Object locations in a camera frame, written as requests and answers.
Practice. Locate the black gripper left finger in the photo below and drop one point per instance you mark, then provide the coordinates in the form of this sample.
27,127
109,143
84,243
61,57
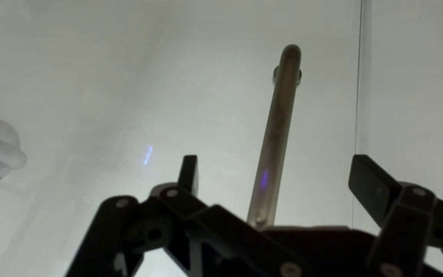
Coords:
114,235

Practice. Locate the glass shower door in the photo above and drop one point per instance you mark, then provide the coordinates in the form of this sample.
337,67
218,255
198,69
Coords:
129,77

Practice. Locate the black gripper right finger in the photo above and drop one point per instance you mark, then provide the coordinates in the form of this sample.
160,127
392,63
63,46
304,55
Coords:
406,224

